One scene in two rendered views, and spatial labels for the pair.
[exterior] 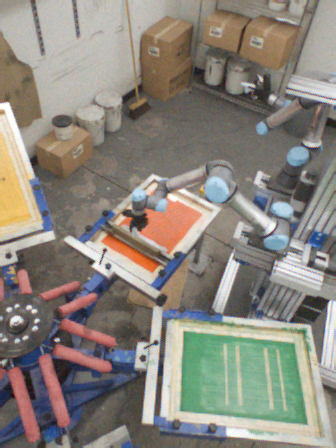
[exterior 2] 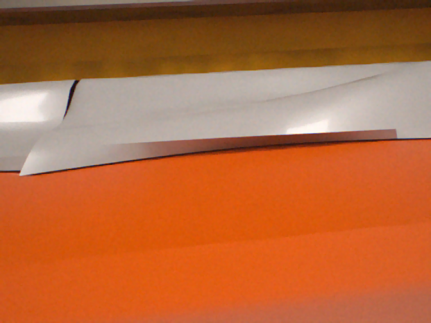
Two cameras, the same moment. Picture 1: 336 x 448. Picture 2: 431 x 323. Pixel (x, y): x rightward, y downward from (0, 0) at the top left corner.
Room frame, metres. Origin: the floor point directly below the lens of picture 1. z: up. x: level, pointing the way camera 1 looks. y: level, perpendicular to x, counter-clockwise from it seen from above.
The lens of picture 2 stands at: (1.58, 0.14, 0.96)
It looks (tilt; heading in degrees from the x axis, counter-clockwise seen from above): 15 degrees down; 146
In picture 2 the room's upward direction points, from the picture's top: 3 degrees counter-clockwise
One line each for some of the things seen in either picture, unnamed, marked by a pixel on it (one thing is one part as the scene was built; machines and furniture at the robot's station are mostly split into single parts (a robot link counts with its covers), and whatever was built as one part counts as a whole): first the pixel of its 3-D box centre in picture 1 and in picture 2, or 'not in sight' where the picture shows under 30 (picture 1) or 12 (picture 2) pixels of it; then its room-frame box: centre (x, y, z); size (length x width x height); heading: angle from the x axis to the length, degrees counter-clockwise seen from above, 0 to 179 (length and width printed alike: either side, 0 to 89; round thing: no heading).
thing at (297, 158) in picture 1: (296, 160); not in sight; (1.90, -0.74, 1.42); 0.13 x 0.12 x 0.14; 138
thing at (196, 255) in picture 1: (202, 228); not in sight; (2.07, -0.29, 0.48); 0.22 x 0.22 x 0.96; 61
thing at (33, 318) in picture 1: (43, 375); not in sight; (0.72, 0.61, 0.67); 0.39 x 0.39 x 1.35
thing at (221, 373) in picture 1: (214, 363); not in sight; (0.73, -0.29, 1.05); 1.08 x 0.61 x 0.23; 91
